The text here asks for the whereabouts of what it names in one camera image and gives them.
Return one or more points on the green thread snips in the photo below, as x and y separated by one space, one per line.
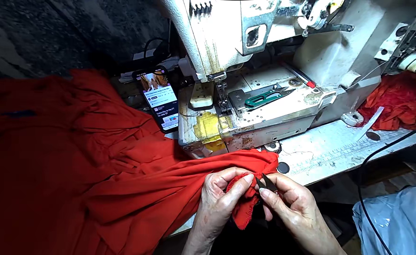
264 100

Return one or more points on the red fabric garment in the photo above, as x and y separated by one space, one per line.
130 177

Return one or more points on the light blue plastic bag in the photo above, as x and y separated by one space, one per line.
399 219

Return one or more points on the black thread snips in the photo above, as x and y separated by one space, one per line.
270 184

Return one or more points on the white crumpled papers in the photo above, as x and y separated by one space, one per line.
165 63

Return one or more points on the person's left index finger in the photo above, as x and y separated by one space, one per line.
229 173

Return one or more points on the round brown disc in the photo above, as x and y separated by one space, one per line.
373 136

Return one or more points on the person's body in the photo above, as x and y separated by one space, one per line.
254 237

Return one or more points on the person's left thumb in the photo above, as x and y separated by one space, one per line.
237 191

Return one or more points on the yellow tape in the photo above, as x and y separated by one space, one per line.
208 126

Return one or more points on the person's left forearm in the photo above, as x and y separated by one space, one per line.
199 243

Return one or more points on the person's right hand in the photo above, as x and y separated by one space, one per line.
298 212

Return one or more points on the round silver metal bobbin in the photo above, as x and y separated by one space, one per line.
272 146

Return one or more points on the white industrial sewing machine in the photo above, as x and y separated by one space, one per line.
317 63

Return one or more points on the round white metal disc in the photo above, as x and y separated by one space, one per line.
350 118

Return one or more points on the person's right thumb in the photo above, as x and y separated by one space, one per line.
277 203

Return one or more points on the round black disc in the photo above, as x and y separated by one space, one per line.
283 167

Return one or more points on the pile of red fabric scraps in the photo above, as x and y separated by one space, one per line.
402 101

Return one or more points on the person's right fingers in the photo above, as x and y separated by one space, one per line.
267 212

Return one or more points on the white narrow strip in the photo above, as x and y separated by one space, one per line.
370 123

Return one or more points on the black smartphone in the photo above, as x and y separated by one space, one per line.
160 101

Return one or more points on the person's left hand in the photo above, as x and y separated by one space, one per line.
213 209

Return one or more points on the red-tipped silver pen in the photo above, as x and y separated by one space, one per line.
303 78

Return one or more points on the person's right forearm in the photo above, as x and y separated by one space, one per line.
319 242

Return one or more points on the person's right index finger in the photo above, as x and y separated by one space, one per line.
286 182

